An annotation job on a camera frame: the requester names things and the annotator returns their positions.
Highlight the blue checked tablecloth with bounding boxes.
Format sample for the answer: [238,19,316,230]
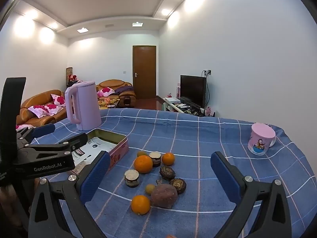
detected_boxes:
[16,108,317,238]

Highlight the purple electric kettle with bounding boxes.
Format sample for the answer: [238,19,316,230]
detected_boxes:
[65,81,102,131]

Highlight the white television stand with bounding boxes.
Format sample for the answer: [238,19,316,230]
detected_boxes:
[163,97,216,117]

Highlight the coffee table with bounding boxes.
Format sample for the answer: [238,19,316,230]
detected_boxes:
[98,98,122,109]

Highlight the large orange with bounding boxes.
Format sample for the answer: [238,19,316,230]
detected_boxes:
[134,155,153,174]

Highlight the black television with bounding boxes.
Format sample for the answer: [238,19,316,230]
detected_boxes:
[180,75,207,109]

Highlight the brown leather armchair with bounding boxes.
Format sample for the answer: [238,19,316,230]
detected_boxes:
[96,80,137,108]

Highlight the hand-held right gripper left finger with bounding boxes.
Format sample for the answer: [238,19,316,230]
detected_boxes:
[28,151,111,238]

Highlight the dark water chestnut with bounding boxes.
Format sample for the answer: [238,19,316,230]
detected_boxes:
[169,178,187,193]
[159,165,176,180]

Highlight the purple blanket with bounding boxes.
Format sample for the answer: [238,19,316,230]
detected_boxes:
[114,86,134,95]

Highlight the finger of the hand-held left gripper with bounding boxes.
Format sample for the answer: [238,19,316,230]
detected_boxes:
[16,123,55,145]
[18,133,88,165]

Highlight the brown wooden door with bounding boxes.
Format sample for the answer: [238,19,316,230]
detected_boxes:
[132,45,157,100]

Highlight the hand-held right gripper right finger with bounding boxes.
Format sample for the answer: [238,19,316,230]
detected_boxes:
[210,151,293,238]

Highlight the pink tin box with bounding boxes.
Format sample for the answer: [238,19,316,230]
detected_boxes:
[71,128,129,175]

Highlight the brown leather sofa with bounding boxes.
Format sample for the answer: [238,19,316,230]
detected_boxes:
[16,90,67,129]

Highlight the cut water chestnut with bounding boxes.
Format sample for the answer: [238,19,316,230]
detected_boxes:
[124,169,140,188]
[149,151,162,167]

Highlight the black power cable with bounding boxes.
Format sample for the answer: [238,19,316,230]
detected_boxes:
[203,76,211,109]

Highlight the pink cartoon cup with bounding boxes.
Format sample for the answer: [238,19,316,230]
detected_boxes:
[248,123,276,156]

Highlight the cut water chestnut back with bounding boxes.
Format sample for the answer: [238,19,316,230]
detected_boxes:
[149,151,162,167]

